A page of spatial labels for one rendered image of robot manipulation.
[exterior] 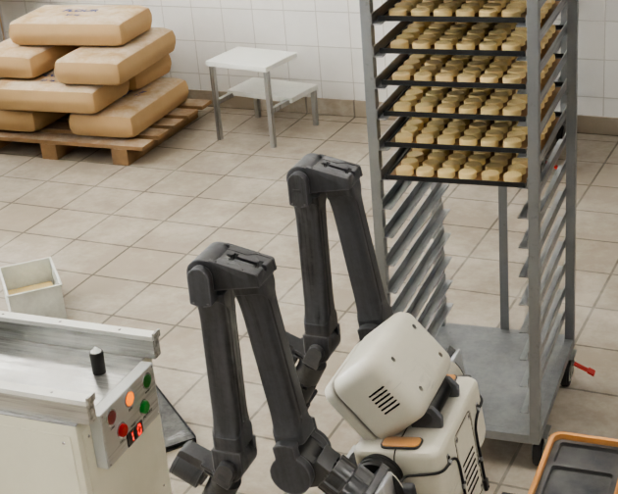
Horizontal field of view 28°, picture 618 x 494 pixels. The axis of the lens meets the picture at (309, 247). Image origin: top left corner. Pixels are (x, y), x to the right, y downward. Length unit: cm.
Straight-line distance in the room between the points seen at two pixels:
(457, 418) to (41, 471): 101
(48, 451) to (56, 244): 306
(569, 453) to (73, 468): 108
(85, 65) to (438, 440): 466
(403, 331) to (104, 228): 372
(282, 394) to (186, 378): 241
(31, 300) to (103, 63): 191
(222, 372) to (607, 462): 73
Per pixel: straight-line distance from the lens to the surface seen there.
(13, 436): 283
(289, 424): 212
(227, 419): 217
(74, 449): 275
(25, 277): 527
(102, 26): 672
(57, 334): 302
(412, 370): 221
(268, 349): 206
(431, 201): 404
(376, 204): 354
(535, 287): 353
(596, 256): 523
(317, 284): 248
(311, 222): 242
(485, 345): 425
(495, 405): 392
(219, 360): 211
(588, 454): 236
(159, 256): 549
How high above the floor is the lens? 224
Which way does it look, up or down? 24 degrees down
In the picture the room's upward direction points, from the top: 5 degrees counter-clockwise
